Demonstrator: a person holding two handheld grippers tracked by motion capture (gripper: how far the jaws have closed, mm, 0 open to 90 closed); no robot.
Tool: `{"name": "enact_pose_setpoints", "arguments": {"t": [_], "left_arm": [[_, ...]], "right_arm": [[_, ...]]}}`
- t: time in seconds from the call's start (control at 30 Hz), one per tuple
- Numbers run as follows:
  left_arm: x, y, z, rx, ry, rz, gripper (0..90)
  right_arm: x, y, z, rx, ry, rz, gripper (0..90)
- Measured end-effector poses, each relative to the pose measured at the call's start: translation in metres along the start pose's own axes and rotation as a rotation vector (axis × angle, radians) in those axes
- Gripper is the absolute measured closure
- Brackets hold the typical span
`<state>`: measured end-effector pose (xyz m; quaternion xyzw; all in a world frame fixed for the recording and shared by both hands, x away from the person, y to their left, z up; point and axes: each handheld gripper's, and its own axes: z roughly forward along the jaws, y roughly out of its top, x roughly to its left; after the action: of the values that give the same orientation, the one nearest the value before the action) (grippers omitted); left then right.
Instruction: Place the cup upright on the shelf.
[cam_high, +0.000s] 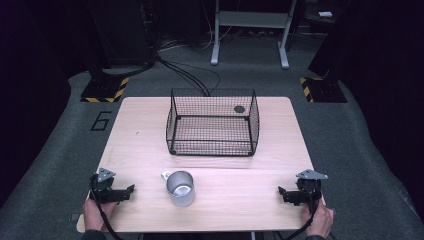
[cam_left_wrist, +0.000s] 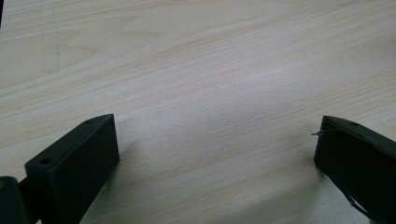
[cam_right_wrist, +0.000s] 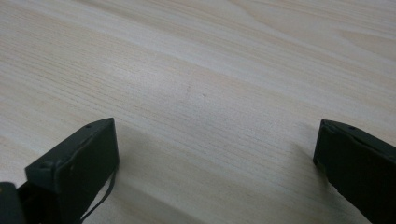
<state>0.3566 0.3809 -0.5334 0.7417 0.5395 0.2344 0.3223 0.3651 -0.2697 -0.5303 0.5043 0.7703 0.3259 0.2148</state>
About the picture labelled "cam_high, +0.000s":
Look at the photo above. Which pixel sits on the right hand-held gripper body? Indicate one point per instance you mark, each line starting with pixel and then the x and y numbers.
pixel 310 188

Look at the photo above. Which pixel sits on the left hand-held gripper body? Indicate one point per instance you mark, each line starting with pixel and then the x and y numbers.
pixel 102 186

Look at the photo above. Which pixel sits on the person's left hand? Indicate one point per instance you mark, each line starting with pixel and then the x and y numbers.
pixel 93 215

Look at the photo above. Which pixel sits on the person's right hand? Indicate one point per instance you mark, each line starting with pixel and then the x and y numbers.
pixel 321 221

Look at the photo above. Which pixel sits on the silver metal cup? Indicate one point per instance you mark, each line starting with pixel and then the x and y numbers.
pixel 181 195

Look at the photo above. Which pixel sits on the dark round disc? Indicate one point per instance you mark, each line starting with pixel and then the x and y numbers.
pixel 239 109

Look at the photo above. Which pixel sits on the small white box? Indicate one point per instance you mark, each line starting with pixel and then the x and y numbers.
pixel 325 14

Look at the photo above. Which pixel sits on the white metal stand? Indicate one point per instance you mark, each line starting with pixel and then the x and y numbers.
pixel 250 19

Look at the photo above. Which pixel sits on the black yellow striped base plate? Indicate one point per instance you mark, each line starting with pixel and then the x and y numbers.
pixel 325 90
pixel 103 90

